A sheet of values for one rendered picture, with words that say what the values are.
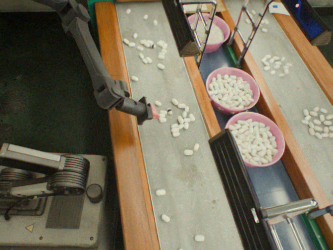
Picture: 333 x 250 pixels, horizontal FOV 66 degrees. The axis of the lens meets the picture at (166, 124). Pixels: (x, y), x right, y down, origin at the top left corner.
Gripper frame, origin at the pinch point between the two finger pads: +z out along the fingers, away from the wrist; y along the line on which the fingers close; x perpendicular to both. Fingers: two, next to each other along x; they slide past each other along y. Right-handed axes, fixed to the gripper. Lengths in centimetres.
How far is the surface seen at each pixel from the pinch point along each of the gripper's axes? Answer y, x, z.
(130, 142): -7.3, 12.5, -6.1
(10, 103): 80, 123, -22
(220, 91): 15.3, -16.2, 31.7
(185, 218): -40.3, 4.6, 8.1
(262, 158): -22.5, -20.2, 37.5
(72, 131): 49, 95, 13
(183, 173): -23.0, 2.3, 10.7
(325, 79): 14, -54, 76
